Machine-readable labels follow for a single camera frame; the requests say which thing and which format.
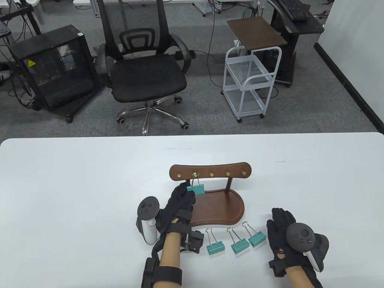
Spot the teal binder clip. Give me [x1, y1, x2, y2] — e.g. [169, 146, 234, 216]
[227, 227, 250, 254]
[242, 221, 267, 248]
[187, 172, 205, 196]
[205, 228, 226, 256]

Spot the black office chair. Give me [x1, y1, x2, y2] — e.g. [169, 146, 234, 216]
[95, 0, 197, 136]

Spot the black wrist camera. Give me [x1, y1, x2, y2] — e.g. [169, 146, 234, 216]
[268, 259, 285, 278]

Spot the brown wooden key rack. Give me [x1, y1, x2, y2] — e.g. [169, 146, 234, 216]
[169, 162, 252, 227]

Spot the black keyboard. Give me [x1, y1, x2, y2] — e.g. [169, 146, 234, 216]
[277, 0, 313, 22]

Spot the black white handheld controller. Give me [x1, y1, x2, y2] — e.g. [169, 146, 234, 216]
[286, 223, 330, 273]
[136, 196, 161, 245]

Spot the person's right forearm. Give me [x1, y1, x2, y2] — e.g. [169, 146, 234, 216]
[284, 266, 322, 288]

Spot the black metal stand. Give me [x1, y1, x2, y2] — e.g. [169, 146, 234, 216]
[0, 0, 42, 38]

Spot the black computer tower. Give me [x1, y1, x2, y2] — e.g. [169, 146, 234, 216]
[263, 49, 281, 80]

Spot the white metal trolley cart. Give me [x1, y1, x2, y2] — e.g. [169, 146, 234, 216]
[222, 46, 283, 123]

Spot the black floor cable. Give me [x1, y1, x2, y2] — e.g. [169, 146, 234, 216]
[207, 10, 225, 88]

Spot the person's right hand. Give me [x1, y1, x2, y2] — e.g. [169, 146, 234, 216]
[266, 208, 310, 271]

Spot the brown wooden side table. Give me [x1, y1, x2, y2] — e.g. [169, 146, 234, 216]
[226, 16, 288, 51]

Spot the person's left hand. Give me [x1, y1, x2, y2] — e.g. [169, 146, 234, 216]
[156, 181, 196, 233]

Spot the black armband pack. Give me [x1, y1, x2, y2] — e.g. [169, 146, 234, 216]
[142, 257, 183, 288]

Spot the white wheeled table frame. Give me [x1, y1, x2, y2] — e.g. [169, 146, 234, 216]
[192, 0, 224, 17]

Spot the person's left forearm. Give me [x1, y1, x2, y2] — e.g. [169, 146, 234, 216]
[155, 232, 182, 288]

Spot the black desk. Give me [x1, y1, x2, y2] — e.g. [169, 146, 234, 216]
[266, 0, 325, 88]

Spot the black wheeled platform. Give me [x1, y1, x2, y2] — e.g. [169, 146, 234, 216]
[31, 87, 104, 123]

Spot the black glass computer case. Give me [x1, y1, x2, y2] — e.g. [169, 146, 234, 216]
[8, 25, 101, 112]

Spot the white desk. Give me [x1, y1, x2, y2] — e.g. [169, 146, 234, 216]
[73, 0, 101, 17]

